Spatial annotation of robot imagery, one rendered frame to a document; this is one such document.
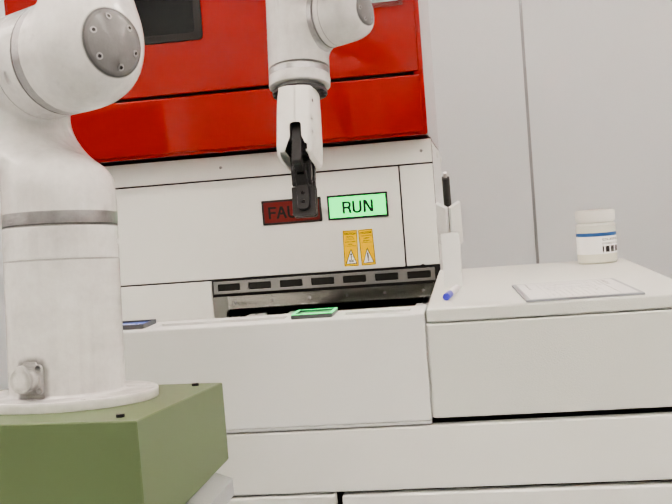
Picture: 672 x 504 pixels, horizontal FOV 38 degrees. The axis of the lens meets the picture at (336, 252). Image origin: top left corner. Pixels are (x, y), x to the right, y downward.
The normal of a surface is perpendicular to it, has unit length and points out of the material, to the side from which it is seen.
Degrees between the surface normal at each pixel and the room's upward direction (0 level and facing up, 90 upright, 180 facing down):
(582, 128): 90
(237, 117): 90
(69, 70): 114
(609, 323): 90
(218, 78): 90
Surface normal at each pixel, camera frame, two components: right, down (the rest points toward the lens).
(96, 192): 0.79, -0.10
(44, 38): -0.44, 0.00
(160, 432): 0.99, -0.07
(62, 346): 0.22, -0.03
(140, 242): -0.13, 0.06
